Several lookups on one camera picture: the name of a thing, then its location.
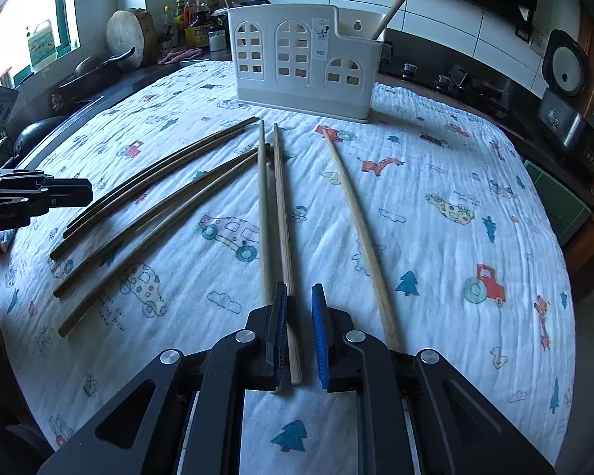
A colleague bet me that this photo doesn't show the white plastic chopstick holder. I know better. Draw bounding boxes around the white plastic chopstick holder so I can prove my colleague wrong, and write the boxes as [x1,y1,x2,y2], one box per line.
[227,4,388,124]

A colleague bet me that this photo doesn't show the black gas stove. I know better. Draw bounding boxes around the black gas stove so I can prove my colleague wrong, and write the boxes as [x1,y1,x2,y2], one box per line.
[381,59,510,114]

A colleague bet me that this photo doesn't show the round wooden cutting board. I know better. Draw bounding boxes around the round wooden cutting board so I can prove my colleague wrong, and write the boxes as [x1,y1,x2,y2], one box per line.
[105,8,156,70]

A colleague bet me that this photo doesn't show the steel wok with black handle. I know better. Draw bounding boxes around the steel wok with black handle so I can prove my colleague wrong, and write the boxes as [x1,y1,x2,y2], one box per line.
[59,47,137,105]

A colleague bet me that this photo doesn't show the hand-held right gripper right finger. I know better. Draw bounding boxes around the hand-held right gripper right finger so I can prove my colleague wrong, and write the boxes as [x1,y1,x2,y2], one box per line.
[311,283,558,475]

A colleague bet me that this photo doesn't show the brown wooden cabinet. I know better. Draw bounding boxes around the brown wooden cabinet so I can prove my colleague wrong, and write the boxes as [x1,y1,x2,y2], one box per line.
[574,5,594,124]

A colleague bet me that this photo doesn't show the detergent bottle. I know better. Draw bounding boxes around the detergent bottle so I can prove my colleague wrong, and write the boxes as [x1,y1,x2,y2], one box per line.
[27,20,55,71]

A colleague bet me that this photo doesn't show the green cabinet under stove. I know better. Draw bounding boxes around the green cabinet under stove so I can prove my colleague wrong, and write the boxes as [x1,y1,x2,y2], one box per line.
[522,158,594,245]

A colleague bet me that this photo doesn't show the black and silver electric pot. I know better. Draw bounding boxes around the black and silver electric pot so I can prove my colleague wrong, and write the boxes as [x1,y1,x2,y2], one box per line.
[537,91,594,169]

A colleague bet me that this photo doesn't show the dark round object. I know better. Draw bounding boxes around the dark round object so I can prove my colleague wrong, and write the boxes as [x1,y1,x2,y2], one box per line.
[17,116,55,159]

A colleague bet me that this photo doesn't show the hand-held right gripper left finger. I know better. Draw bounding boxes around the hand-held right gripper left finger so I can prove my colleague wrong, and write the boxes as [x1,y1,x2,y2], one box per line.
[37,281,289,475]

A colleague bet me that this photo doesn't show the black rice cooker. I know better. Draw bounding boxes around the black rice cooker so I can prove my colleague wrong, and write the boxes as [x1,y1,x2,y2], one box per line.
[543,30,589,97]

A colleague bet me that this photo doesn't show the white printed cloth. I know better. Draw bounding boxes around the white printed cloth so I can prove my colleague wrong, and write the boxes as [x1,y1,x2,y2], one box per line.
[0,59,576,475]

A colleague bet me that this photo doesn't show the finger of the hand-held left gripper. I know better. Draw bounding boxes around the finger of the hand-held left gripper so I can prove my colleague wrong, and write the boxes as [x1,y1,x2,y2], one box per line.
[29,179,93,217]
[0,169,55,182]

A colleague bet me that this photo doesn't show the dark wooden chopstick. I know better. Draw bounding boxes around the dark wooden chopstick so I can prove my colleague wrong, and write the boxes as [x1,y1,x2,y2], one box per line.
[49,123,252,261]
[53,146,260,298]
[58,152,259,337]
[62,117,260,239]

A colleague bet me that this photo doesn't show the window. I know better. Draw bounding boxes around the window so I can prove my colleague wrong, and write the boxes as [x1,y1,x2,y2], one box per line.
[0,0,82,85]

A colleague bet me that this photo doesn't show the pink rag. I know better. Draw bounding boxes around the pink rag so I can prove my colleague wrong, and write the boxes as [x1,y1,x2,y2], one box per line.
[157,46,205,65]

